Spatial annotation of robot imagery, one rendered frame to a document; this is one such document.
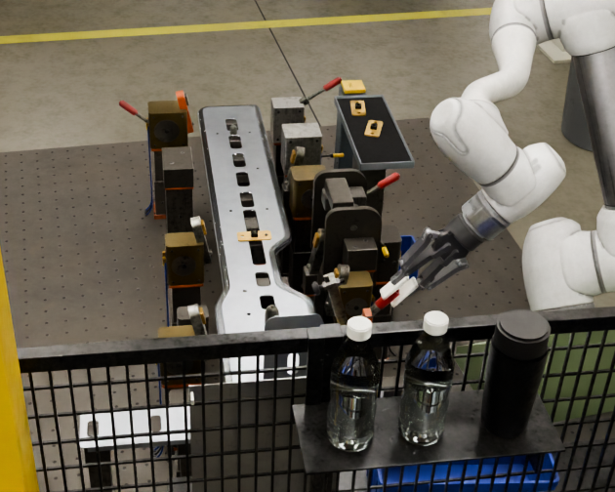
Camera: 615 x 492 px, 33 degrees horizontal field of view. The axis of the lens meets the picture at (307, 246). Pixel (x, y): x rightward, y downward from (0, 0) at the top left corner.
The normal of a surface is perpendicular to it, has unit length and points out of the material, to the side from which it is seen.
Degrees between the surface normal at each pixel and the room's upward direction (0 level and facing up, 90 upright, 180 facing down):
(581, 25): 82
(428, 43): 0
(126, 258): 0
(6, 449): 90
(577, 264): 57
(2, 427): 90
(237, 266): 0
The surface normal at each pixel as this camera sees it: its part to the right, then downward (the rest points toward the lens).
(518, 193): 0.05, 0.52
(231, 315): 0.04, -0.82
